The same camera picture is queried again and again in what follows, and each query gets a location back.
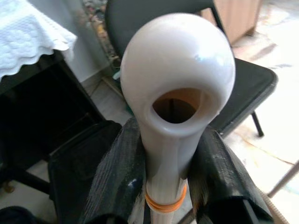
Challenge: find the white quilted tablecloth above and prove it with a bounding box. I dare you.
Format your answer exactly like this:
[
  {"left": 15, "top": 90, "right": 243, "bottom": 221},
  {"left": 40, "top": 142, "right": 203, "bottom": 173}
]
[{"left": 0, "top": 0, "right": 78, "bottom": 78}]

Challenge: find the thin metal rod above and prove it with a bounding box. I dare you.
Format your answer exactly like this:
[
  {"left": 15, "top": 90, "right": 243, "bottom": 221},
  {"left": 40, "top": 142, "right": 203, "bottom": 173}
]
[{"left": 267, "top": 160, "right": 299, "bottom": 198}]

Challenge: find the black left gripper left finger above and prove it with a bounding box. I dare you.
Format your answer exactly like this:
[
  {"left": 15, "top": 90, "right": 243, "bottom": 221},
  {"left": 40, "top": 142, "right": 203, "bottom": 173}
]
[{"left": 79, "top": 116, "right": 148, "bottom": 224}]

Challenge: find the orange rubber band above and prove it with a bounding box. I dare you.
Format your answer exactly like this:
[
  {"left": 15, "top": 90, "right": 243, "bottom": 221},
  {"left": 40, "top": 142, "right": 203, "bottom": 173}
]
[{"left": 144, "top": 185, "right": 187, "bottom": 213}]

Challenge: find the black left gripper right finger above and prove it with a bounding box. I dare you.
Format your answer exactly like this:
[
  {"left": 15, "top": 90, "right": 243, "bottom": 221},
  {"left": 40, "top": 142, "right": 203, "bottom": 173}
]
[{"left": 182, "top": 125, "right": 275, "bottom": 224}]

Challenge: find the black table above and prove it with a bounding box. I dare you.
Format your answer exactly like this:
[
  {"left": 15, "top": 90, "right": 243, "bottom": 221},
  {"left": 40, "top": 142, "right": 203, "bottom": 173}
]
[{"left": 0, "top": 50, "right": 112, "bottom": 196}]

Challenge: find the black padded chair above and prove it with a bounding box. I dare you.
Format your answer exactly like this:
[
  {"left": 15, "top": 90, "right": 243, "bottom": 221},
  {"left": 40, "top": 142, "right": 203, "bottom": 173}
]
[{"left": 105, "top": 0, "right": 278, "bottom": 138}]

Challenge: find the light wooden cabinet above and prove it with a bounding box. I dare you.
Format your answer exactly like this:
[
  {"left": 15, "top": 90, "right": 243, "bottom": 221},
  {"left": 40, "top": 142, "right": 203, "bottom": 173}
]
[{"left": 200, "top": 0, "right": 262, "bottom": 45}]

